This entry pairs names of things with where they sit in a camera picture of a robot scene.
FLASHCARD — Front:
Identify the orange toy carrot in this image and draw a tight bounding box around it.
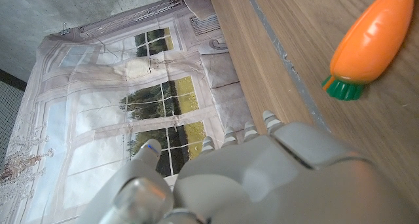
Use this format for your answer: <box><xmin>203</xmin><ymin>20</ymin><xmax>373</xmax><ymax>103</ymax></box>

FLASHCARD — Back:
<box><xmin>321</xmin><ymin>0</ymin><xmax>415</xmax><ymax>102</ymax></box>

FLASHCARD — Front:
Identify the printed window backdrop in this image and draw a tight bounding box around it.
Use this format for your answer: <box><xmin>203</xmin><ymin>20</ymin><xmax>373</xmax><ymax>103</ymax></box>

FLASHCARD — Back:
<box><xmin>0</xmin><ymin>0</ymin><xmax>263</xmax><ymax>224</ymax></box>

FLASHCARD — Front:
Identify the dark mesh panel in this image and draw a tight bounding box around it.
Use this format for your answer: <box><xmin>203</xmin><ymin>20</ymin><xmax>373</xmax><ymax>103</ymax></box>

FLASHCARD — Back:
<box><xmin>0</xmin><ymin>68</ymin><xmax>29</xmax><ymax>172</ymax></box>

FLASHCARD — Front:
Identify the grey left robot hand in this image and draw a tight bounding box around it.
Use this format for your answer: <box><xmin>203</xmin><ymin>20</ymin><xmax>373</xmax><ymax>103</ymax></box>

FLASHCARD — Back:
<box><xmin>77</xmin><ymin>111</ymin><xmax>419</xmax><ymax>224</ymax></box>

